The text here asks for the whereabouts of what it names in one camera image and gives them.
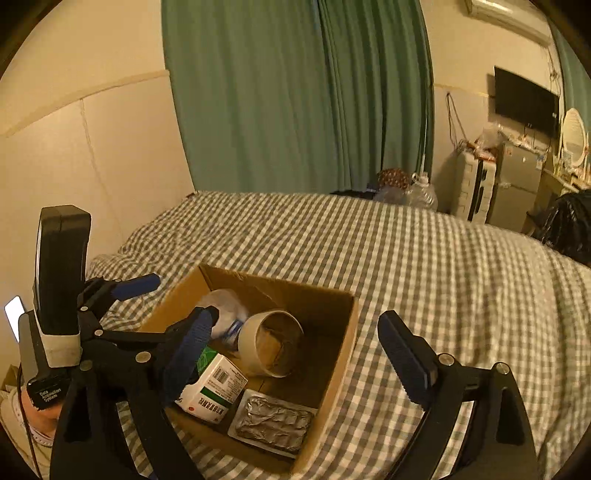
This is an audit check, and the lit smartphone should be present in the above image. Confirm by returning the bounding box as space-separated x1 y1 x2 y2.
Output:
4 295 25 343

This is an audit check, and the white green medicine box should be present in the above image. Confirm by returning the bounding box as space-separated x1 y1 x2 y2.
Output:
175 346 249 424

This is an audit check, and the white plastic bottle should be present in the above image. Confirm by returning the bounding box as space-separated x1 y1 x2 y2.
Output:
197 289 249 351

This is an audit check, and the tape roll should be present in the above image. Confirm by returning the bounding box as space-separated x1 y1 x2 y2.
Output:
238 310 304 378

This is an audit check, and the silver blister pack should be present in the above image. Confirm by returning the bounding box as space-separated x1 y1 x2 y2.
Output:
228 389 318 459

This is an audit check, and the cardboard box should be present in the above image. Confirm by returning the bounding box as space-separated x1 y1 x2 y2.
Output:
140 264 359 478

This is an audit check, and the checkered bed sheet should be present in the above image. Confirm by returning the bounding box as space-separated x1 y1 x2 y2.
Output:
87 192 590 479

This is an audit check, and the black bag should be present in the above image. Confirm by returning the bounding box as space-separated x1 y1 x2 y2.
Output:
534 189 591 266

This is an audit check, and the green curtain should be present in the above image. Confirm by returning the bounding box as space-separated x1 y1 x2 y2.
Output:
550 23 591 134
161 1 434 193

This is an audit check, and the large water bottle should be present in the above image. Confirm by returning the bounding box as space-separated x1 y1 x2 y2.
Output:
405 172 438 211

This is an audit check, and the white suitcase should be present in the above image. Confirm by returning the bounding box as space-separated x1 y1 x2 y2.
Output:
451 150 496 224

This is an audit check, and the brown patterned cushion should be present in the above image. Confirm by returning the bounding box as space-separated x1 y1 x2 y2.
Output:
378 168 411 191

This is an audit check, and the small grey fridge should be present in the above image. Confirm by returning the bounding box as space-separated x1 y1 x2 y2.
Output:
488 142 545 232

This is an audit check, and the oval white mirror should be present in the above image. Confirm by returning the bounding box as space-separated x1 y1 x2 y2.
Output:
560 108 588 168

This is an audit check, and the white air conditioner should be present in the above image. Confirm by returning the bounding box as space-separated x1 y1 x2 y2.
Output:
464 0 553 47

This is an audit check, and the black wall television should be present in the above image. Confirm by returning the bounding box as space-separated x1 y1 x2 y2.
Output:
494 67 559 139

